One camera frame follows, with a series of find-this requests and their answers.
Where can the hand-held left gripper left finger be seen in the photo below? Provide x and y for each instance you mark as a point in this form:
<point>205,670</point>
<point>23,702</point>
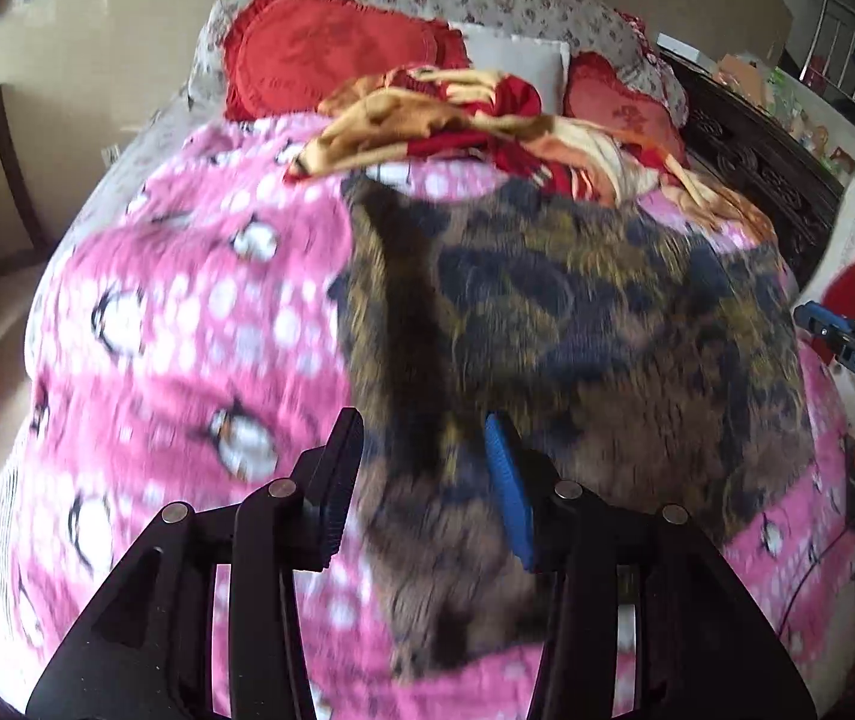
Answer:
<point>337,495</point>

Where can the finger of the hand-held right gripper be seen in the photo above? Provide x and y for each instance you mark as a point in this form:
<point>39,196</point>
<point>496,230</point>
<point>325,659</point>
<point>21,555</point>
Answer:
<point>817,315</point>

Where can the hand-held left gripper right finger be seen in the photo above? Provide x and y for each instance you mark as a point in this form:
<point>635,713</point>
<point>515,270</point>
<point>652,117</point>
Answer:
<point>510,487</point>

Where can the dark floral patterned garment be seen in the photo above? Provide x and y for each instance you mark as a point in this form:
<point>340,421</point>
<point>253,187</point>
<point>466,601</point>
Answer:
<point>585,315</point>

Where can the white fluffy cloth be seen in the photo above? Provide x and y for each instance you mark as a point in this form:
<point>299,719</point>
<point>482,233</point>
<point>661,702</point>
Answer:
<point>847,240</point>

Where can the dark carved wooden headboard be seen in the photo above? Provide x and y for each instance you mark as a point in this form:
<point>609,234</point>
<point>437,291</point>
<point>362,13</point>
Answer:
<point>757,157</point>

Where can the colourful clutter beside bed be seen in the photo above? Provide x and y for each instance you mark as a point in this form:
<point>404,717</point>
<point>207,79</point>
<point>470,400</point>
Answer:
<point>795,105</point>

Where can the pink penguin print blanket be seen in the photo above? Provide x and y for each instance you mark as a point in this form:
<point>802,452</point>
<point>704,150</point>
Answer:
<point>195,330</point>

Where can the metal railing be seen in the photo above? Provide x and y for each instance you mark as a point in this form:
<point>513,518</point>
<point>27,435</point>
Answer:
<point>825,37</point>

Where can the small red heart pillow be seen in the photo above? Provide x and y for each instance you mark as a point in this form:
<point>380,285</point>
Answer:
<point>622,112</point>

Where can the white pillow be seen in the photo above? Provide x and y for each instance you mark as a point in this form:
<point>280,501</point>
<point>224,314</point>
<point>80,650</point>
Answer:
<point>525,64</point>

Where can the red and yellow blanket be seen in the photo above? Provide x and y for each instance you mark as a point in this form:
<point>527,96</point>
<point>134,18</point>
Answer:
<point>412,112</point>

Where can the long floral pillow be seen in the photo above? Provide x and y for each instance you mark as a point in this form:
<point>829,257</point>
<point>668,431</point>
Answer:
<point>532,0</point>

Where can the large red heart pillow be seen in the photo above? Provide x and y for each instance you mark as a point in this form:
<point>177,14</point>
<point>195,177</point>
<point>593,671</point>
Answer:
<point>322,52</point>

